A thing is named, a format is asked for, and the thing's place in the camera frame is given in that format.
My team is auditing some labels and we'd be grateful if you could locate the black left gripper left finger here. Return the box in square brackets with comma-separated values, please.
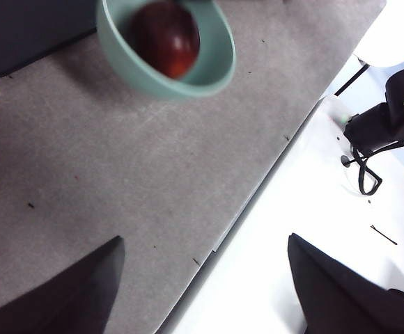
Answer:
[0, 235, 125, 334]

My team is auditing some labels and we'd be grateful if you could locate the black looped cable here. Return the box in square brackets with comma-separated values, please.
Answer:
[348, 144, 384, 196]

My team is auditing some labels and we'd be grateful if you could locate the black rectangular tray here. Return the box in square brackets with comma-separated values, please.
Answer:
[0, 0, 99, 79]

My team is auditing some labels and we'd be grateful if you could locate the dark purple plum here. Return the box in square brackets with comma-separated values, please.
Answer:
[130, 1, 201, 79]

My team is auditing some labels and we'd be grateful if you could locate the teal ribbed bowl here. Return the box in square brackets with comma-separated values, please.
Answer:
[96, 0, 237, 99]

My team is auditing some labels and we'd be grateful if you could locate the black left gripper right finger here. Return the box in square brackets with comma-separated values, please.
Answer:
[288, 232, 404, 334]

